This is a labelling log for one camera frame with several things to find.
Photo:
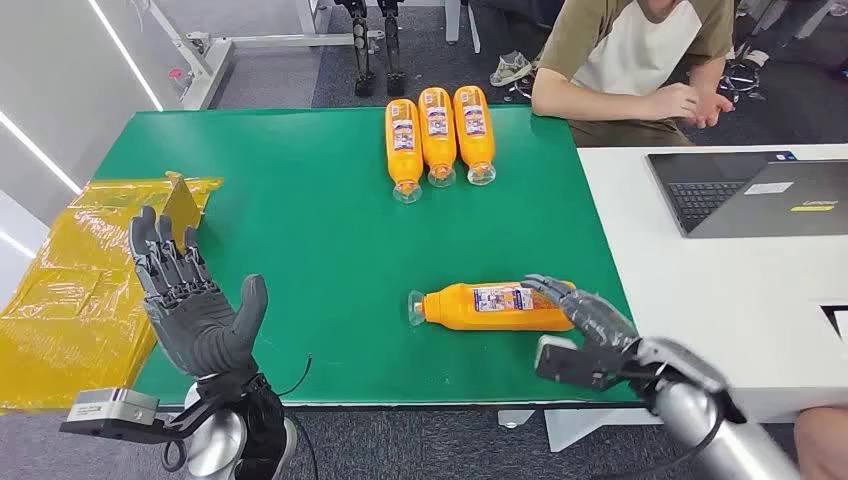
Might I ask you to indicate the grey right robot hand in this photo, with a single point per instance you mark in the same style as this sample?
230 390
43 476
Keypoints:
596 318

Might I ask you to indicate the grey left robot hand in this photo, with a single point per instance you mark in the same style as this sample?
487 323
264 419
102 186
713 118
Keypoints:
192 324

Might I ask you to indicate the orange bottle with clear cap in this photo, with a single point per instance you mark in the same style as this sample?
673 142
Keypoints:
403 156
437 146
475 142
457 311

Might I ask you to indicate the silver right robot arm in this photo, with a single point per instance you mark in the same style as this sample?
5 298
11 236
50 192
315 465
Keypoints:
702 424

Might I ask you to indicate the yellow plastic-wrapped cardboard box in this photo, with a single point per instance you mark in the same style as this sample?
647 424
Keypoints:
73 291

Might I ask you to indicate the green table mat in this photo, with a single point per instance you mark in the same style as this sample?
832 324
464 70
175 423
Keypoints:
331 238

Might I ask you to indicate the dark grey laptop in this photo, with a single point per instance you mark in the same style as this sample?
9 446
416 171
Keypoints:
762 205

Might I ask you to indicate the person's right hand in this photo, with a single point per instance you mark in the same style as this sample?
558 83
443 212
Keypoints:
672 100

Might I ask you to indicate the person's hand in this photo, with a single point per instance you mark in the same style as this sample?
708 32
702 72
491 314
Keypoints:
714 109
672 100

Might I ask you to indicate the person's left hand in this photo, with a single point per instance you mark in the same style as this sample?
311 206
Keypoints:
714 109

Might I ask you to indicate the small red knob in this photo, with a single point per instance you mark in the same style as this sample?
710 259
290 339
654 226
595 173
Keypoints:
176 74

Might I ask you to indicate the seated person's knee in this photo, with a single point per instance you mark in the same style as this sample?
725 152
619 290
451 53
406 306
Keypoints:
825 444

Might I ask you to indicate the grey sneaker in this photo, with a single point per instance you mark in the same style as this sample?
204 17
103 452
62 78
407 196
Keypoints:
511 68

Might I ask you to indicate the person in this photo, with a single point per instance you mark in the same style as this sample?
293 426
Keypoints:
623 46

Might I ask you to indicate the office chair base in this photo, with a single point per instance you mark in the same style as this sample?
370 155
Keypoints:
738 79

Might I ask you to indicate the black robot leg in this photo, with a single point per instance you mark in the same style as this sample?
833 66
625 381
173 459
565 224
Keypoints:
361 46
393 46

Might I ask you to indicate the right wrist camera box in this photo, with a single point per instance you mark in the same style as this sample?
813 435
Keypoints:
570 364

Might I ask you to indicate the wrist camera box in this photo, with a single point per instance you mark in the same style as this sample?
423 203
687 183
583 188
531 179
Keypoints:
570 364
109 405

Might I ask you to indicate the white desk leg bracket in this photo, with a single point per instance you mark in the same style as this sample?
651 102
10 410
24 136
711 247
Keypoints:
583 427

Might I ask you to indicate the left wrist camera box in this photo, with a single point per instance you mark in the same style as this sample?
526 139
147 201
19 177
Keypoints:
109 405

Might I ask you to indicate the white table frame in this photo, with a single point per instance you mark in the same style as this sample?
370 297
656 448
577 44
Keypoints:
212 56

